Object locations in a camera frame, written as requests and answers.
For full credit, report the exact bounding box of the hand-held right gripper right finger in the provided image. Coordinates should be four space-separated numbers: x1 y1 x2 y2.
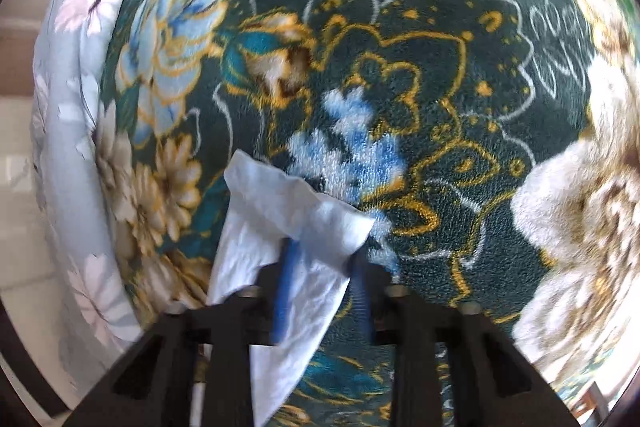
349 256 591 427

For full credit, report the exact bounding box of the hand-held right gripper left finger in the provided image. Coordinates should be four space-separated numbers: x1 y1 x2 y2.
65 238 302 427

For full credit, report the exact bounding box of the white cloth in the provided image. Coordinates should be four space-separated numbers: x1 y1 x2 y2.
190 150 376 427

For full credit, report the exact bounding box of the teal floral fleece blanket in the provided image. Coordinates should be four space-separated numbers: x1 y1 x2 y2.
97 0 640 427

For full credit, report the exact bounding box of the light blue floral duvet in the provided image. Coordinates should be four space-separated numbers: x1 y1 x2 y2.
31 0 176 353

